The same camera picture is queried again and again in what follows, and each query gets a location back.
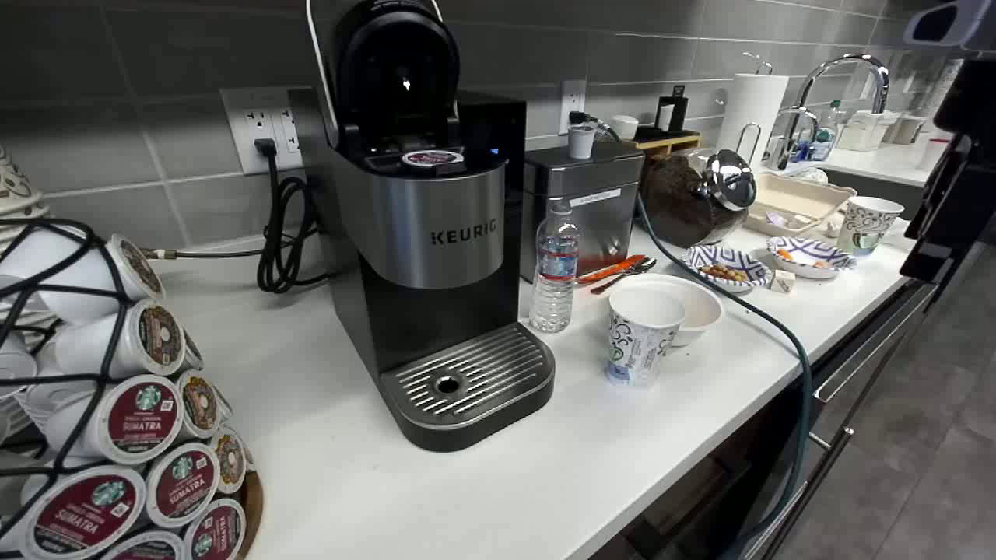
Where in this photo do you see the clear plastic water bottle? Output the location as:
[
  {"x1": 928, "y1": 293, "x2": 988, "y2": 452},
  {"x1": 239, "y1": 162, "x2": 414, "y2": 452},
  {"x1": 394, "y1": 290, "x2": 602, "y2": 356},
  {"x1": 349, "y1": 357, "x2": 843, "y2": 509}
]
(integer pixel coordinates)
[{"x1": 531, "y1": 197, "x2": 579, "y2": 333}]

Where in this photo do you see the patterned paper cup near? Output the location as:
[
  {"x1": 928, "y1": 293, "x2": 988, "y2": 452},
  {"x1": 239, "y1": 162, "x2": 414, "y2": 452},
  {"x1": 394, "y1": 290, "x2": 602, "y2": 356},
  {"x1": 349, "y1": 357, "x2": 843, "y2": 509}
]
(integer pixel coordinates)
[{"x1": 607, "y1": 284, "x2": 685, "y2": 386}]

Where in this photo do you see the patterned plate with orange snacks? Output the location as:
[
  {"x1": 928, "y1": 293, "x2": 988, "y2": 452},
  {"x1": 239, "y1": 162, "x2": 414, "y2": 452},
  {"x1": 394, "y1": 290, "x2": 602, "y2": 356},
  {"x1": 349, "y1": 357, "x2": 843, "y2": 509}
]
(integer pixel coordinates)
[{"x1": 767, "y1": 235, "x2": 851, "y2": 279}]

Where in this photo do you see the black power cord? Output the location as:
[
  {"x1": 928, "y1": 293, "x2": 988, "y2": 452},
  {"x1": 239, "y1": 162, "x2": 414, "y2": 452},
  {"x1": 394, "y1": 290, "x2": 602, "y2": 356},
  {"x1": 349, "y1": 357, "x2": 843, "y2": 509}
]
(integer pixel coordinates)
[{"x1": 252, "y1": 138, "x2": 332, "y2": 294}]

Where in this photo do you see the beige tray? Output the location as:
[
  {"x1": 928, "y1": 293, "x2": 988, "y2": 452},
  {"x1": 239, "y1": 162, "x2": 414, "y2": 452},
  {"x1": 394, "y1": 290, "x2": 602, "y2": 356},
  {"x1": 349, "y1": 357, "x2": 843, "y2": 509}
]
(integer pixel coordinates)
[{"x1": 744, "y1": 172, "x2": 854, "y2": 235}]

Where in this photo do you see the glass jar with chrome lid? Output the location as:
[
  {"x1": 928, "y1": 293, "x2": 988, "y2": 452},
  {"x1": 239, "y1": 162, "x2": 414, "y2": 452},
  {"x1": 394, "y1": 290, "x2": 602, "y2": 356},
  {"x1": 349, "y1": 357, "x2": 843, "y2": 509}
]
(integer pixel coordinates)
[{"x1": 640, "y1": 150, "x2": 757, "y2": 248}]

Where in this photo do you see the orange handled tool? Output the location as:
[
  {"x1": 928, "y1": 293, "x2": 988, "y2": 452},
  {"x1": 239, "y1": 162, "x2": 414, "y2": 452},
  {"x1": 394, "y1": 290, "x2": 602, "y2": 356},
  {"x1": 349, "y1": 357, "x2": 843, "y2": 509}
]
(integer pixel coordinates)
[{"x1": 579, "y1": 255, "x2": 648, "y2": 285}]

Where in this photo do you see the wire basket pod holder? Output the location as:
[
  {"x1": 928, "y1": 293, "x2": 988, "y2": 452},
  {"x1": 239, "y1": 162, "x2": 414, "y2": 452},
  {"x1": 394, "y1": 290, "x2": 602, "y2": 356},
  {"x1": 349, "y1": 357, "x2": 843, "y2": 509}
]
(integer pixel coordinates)
[{"x1": 0, "y1": 219, "x2": 261, "y2": 560}]

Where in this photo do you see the teal cable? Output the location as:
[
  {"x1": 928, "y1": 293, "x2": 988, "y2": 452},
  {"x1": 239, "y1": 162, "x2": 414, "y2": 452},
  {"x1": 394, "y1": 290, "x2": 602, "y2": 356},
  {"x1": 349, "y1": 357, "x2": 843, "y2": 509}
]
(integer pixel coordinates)
[{"x1": 586, "y1": 113, "x2": 815, "y2": 560}]

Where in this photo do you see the Keurig coffee machine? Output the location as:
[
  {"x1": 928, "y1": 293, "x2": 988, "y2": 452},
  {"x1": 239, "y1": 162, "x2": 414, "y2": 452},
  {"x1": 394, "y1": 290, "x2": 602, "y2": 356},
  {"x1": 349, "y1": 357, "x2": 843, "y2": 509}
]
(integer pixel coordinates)
[{"x1": 292, "y1": 0, "x2": 553, "y2": 452}]

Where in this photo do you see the small white coffee pod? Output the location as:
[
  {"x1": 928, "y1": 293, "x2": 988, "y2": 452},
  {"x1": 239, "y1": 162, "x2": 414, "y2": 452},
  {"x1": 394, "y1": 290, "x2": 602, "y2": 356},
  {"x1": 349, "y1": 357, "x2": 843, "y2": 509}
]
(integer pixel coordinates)
[{"x1": 570, "y1": 124, "x2": 599, "y2": 162}]

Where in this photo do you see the chrome kitchen faucet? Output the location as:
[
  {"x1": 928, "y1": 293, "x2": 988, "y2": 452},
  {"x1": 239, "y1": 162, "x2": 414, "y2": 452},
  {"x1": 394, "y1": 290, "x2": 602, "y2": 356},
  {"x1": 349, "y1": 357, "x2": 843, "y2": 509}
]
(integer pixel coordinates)
[{"x1": 778, "y1": 50, "x2": 894, "y2": 173}]

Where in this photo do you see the patterned paper cup far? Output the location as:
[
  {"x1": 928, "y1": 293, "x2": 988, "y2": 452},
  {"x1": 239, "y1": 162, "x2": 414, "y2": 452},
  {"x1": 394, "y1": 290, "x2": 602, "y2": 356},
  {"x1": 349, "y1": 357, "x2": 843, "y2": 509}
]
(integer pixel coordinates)
[{"x1": 839, "y1": 197, "x2": 902, "y2": 258}]

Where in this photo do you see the patterned paper cup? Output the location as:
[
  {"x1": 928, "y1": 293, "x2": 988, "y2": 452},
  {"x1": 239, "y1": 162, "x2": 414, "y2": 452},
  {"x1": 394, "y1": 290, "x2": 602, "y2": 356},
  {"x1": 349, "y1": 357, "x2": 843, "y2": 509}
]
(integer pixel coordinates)
[
  {"x1": 839, "y1": 197, "x2": 902, "y2": 258},
  {"x1": 607, "y1": 284, "x2": 685, "y2": 386}
]

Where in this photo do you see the white bowl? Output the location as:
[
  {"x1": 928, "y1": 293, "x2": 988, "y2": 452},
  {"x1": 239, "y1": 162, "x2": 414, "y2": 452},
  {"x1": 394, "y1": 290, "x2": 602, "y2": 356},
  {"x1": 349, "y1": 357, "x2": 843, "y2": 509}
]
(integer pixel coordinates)
[{"x1": 643, "y1": 274, "x2": 725, "y2": 349}]

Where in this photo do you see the white wall outlet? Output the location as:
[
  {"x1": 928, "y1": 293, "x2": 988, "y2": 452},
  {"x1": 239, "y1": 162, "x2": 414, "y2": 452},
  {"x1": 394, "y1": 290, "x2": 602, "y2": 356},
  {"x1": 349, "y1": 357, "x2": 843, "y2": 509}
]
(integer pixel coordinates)
[{"x1": 221, "y1": 87, "x2": 301, "y2": 173}]

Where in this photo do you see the patterned plate with nuts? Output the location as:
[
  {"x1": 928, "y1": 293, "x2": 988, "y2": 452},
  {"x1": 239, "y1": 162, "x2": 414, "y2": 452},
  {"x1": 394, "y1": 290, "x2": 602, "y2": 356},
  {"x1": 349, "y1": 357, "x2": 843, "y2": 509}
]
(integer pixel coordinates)
[{"x1": 685, "y1": 246, "x2": 772, "y2": 294}]

